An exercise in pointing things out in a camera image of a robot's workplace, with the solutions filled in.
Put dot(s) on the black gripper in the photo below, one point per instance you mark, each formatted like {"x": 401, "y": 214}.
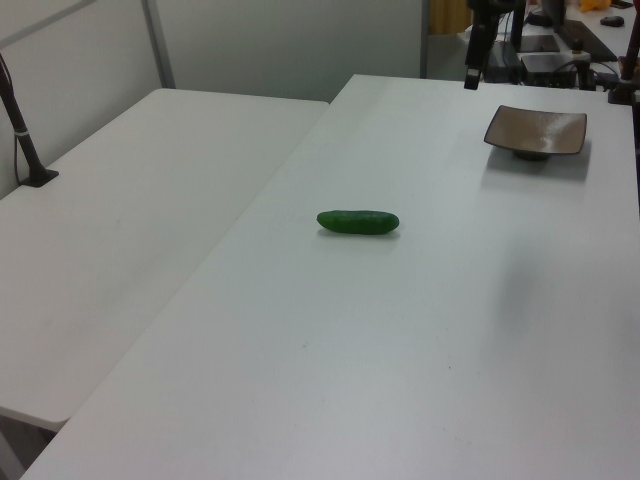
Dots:
{"x": 487, "y": 11}

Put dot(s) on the green cucumber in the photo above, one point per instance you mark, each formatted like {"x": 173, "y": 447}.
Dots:
{"x": 357, "y": 223}

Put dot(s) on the square brown ceramic plate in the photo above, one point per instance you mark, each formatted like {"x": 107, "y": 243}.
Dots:
{"x": 537, "y": 129}

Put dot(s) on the black equipment box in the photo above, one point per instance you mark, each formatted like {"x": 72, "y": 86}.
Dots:
{"x": 504, "y": 62}

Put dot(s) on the black monitor pole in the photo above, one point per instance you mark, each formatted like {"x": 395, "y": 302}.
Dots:
{"x": 517, "y": 25}

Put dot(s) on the silver device box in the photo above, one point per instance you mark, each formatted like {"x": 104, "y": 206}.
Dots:
{"x": 547, "y": 67}

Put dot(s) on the small stand with knob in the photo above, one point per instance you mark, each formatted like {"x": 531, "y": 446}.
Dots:
{"x": 583, "y": 67}

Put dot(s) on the yellow object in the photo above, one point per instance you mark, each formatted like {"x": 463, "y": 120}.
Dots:
{"x": 592, "y": 4}

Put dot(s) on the black computer mouse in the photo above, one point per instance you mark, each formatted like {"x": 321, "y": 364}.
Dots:
{"x": 611, "y": 21}

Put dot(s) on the dark red stand pole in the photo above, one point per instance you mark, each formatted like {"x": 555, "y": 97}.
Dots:
{"x": 628, "y": 55}

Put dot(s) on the grey partition post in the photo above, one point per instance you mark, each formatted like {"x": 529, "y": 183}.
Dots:
{"x": 159, "y": 40}

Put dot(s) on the black camera stand pole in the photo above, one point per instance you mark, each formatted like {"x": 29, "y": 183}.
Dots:
{"x": 22, "y": 135}

